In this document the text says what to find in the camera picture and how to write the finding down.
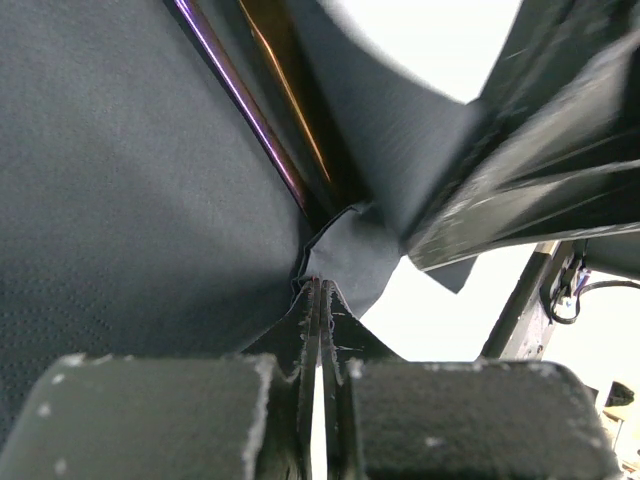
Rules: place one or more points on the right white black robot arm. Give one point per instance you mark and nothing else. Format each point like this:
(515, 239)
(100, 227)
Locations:
(615, 257)

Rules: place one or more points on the gold knife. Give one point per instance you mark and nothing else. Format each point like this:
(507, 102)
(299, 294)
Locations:
(272, 26)

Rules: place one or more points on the purple fork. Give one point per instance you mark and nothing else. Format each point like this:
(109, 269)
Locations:
(241, 95)

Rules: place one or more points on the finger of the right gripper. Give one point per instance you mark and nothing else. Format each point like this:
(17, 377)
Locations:
(549, 44)
(568, 172)

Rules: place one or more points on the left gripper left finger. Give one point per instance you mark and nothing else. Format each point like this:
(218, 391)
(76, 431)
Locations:
(246, 416)

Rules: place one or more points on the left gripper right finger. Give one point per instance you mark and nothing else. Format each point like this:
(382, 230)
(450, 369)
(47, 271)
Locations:
(389, 418)

